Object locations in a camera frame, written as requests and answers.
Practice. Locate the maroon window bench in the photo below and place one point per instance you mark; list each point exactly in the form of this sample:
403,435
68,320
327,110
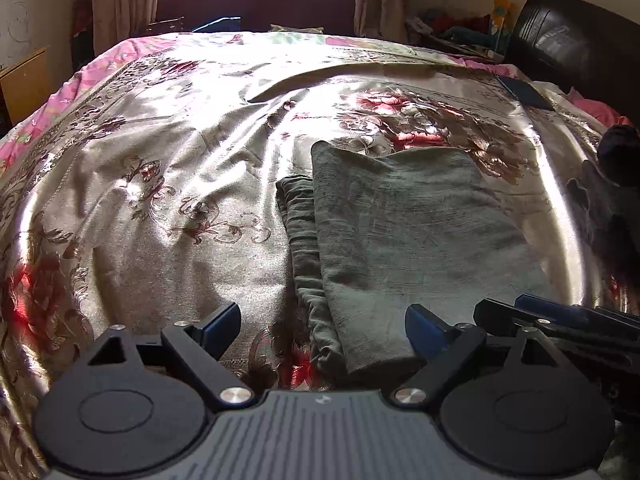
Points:
260,2

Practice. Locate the white plastic bag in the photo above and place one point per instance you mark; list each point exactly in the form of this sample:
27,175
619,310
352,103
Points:
415,22

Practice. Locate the light wooden cabinet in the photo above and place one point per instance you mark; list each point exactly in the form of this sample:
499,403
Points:
22,90

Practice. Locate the dark nightstand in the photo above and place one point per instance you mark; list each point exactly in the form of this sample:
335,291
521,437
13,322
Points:
465,50

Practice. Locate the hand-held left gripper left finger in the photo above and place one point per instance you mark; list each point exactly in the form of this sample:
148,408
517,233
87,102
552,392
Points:
220,325

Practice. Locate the green pants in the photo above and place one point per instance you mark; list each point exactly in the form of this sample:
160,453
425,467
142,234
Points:
415,230

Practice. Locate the black smartphone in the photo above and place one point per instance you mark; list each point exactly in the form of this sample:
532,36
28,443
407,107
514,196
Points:
527,92

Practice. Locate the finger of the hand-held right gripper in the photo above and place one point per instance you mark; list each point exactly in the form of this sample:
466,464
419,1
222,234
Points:
550,307
500,317

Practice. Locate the teal cloth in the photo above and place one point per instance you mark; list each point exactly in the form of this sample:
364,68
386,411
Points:
465,35

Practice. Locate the dark grey folded cloth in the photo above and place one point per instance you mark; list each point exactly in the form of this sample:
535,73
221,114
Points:
610,230

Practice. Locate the pink quilt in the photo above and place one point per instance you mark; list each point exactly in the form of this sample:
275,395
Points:
592,107

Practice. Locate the pale yellow cloth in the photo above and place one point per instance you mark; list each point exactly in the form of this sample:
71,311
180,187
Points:
297,29

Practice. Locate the red bag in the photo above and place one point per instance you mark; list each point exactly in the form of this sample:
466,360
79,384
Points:
82,17

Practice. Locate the blue cloth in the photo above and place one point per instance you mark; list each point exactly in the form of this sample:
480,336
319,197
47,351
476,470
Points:
220,25

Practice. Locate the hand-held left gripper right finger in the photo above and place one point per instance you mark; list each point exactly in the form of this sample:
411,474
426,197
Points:
425,330

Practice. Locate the red cloth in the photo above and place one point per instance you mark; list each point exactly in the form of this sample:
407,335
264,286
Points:
450,21

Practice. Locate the black cloth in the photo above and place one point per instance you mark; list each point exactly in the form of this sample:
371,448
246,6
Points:
620,152

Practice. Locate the yellow green package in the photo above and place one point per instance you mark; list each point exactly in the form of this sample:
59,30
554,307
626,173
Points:
502,25

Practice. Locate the dark wooden headboard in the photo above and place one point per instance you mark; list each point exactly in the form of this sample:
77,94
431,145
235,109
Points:
575,45

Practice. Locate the pink floral bed sheet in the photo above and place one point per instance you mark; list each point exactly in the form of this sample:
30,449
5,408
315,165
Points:
100,65

